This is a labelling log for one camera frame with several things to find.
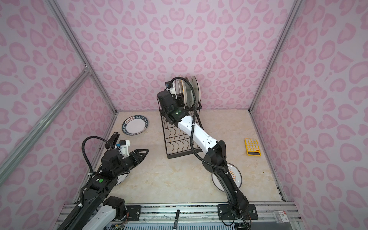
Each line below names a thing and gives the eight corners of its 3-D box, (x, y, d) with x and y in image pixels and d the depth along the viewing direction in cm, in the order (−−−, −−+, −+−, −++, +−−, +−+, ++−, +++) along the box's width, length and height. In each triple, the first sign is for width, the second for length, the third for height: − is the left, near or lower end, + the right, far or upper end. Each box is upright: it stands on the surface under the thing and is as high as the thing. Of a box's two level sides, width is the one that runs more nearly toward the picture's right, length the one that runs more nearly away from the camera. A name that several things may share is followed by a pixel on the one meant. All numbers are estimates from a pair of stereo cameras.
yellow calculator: (247, 155, 96) (248, 153, 95) (244, 139, 105) (245, 137, 103) (260, 156, 96) (261, 155, 94) (256, 140, 104) (257, 138, 102)
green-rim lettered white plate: (120, 135, 107) (119, 133, 106) (127, 117, 119) (126, 115, 117) (145, 135, 107) (145, 133, 106) (150, 117, 119) (149, 115, 117)
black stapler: (106, 149, 100) (103, 146, 96) (116, 134, 108) (114, 131, 105) (112, 150, 99) (109, 147, 96) (121, 135, 107) (119, 131, 104)
